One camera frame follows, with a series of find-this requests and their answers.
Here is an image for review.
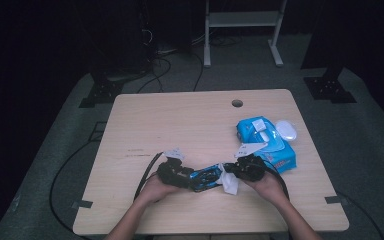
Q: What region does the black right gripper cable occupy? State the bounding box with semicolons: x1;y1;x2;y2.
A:
263;159;290;201

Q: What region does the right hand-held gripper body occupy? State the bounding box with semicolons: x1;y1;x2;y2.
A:
234;143;268;183

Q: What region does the straight black floor cable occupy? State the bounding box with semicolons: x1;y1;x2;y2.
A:
193;51;204;93

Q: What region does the person's right hand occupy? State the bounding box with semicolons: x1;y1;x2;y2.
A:
246;170;289;208

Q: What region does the thin black floor cable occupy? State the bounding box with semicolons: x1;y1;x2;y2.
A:
334;190;384;240

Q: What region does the white wet wipe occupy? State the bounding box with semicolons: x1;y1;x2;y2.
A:
215;163;240;196

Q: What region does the blue toy car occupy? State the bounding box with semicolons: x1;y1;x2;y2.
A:
189;163;224;193

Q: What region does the blue wet wipes pack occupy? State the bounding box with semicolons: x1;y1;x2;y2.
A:
235;115;298;174

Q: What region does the black stand base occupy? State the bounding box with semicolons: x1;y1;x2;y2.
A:
78;79;125;109
303;68;358;104

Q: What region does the person's left hand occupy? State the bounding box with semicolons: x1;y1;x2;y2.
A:
134;172;182;204

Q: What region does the looped black floor cable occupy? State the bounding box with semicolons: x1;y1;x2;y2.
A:
136;56;173;94

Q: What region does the long black floor cable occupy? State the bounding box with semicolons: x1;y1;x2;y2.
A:
48;138;98;239

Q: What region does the white metal stand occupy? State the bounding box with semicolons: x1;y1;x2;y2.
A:
203;0;288;69

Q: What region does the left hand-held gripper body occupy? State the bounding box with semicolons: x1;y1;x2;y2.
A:
156;148;194;188

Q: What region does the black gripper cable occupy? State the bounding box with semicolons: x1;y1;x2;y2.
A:
263;159;290;201
133;151;165;201

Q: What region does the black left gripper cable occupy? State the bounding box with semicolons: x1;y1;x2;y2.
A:
133;151;165;201

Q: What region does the black tape strip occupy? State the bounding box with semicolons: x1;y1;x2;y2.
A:
324;195;350;205
71;199;94;210

